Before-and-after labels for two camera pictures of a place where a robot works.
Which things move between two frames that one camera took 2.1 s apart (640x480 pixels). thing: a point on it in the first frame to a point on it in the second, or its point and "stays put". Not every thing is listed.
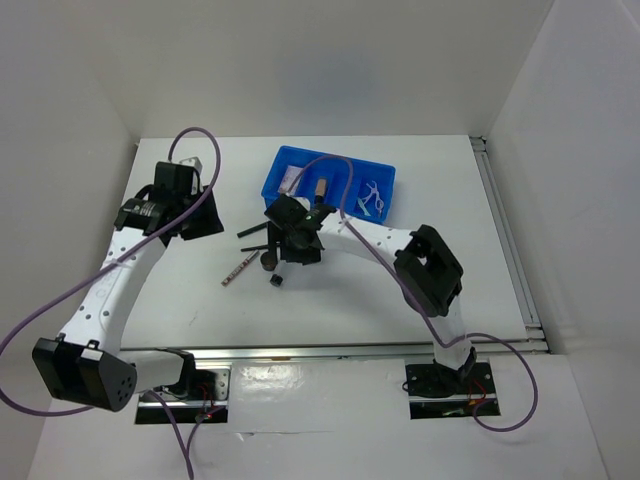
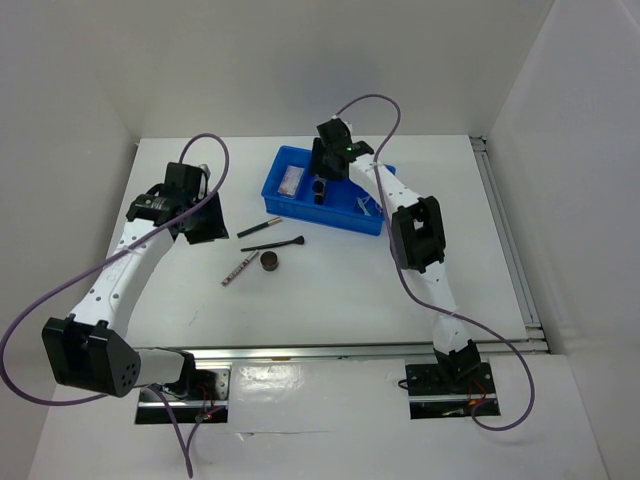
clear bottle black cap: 276,280 to 318,187
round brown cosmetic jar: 269,261 stays put
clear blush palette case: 287,185 stays put
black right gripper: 307,256 to 316,162
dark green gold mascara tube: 253,229 stays put
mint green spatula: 361,204 stays put
